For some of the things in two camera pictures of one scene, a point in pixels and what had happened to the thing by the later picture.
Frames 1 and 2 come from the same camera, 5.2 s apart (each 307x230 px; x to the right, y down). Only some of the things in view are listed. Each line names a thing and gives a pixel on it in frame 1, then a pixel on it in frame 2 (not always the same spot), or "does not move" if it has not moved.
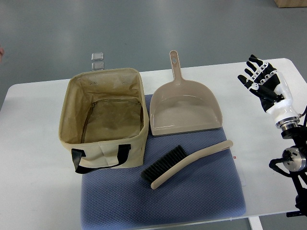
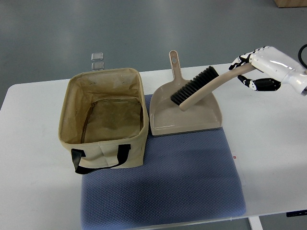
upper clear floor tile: (97, 56) does not move
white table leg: (255, 223) does not move
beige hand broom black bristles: (178, 160) → (205, 82)
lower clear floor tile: (97, 66) does not move
